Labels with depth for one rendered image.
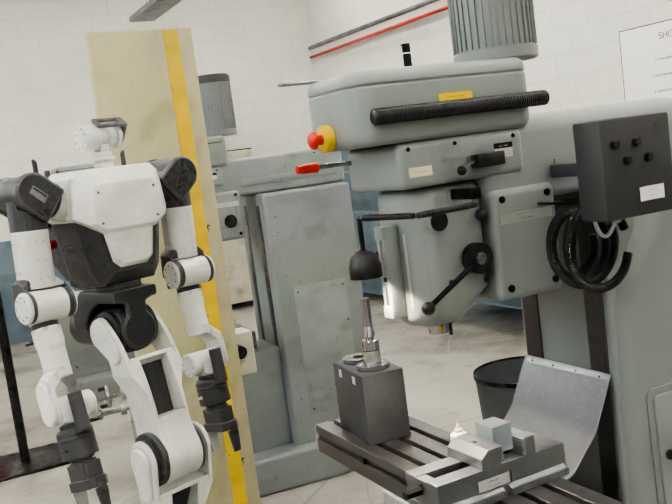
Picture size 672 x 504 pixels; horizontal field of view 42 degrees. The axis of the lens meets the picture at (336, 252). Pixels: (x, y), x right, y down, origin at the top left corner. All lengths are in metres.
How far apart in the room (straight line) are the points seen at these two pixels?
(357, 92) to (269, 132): 9.81
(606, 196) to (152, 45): 2.21
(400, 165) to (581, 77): 5.95
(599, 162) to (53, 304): 1.30
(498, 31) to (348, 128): 0.45
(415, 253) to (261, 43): 9.91
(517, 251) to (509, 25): 0.52
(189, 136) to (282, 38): 8.33
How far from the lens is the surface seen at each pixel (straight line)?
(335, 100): 1.87
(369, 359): 2.32
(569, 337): 2.29
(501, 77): 2.01
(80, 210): 2.24
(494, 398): 3.99
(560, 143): 2.13
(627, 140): 1.90
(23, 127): 10.83
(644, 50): 7.25
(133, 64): 3.57
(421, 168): 1.88
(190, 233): 2.47
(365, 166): 1.98
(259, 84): 11.64
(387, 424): 2.33
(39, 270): 2.23
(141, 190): 2.30
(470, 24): 2.10
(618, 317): 2.18
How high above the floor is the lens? 1.73
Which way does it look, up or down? 7 degrees down
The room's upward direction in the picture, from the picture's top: 8 degrees counter-clockwise
